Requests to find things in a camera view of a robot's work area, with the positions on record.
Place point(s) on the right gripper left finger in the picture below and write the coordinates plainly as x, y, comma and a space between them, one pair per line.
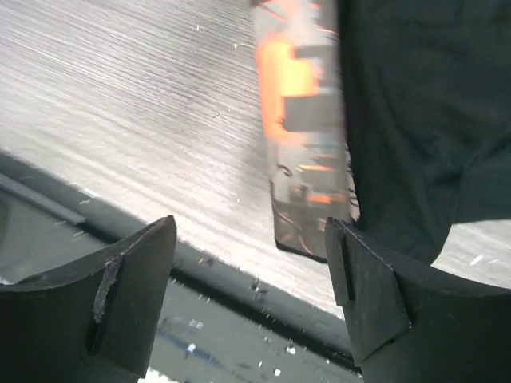
91, 320

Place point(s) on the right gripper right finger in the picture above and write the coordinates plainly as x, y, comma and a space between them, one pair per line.
410, 322

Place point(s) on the black t shirt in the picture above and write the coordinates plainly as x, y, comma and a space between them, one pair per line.
394, 115

